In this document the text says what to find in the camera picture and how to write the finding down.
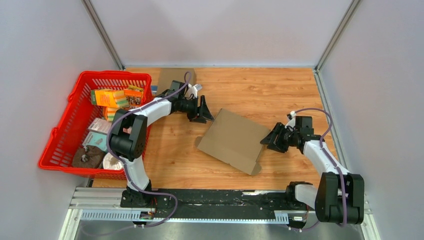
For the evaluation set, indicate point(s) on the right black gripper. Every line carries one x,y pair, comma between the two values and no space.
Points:
270,137

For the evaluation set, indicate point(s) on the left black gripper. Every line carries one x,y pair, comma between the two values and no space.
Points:
204,111

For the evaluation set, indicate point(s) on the cardboard box stack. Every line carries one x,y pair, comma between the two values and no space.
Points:
234,140

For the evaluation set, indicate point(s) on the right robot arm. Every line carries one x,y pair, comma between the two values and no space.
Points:
339,197

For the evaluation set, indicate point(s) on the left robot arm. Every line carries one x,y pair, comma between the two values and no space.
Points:
127,137

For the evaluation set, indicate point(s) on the orange snack packet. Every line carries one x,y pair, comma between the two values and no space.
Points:
134,95

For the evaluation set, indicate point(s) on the orange sponge pack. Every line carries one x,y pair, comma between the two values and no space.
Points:
109,98

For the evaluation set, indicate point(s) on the pink packaged item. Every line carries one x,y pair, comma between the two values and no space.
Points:
99,125

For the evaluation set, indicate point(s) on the white tape roll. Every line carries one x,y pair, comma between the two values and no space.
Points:
109,162

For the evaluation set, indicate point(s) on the teal packaged item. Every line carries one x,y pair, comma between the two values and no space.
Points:
97,140

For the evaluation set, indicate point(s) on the red plastic shopping basket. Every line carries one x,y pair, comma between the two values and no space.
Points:
68,136

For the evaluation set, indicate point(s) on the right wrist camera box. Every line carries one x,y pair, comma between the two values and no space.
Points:
291,119

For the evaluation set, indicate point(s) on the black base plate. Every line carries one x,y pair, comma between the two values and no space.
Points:
211,204

